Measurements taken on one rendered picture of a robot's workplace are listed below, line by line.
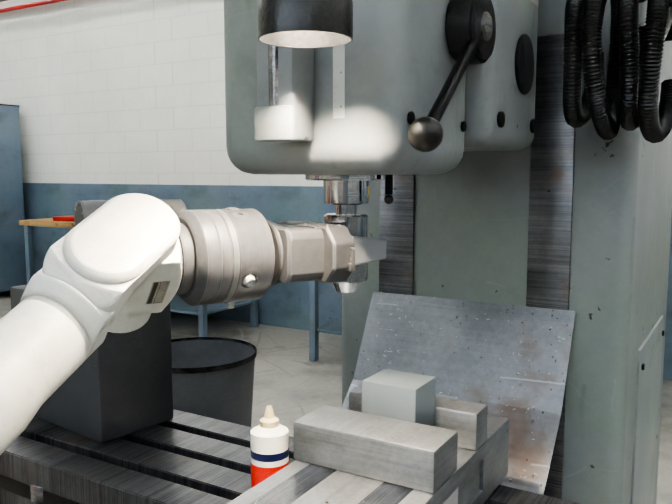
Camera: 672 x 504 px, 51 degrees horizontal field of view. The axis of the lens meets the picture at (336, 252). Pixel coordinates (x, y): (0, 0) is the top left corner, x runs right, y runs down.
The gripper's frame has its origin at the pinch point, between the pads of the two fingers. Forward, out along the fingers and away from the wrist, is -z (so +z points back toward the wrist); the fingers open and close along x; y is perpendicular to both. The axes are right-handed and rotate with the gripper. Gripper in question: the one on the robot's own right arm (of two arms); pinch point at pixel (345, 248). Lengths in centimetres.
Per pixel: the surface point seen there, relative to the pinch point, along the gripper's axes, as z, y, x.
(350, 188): 1.0, -6.3, -2.2
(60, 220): -106, 34, 594
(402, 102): 2.4, -14.0, -11.9
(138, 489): 18.1, 27.5, 14.3
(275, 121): 11.7, -12.3, -5.9
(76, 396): 19.5, 22.1, 35.0
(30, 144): -114, -38, 750
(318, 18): 14.6, -18.7, -17.2
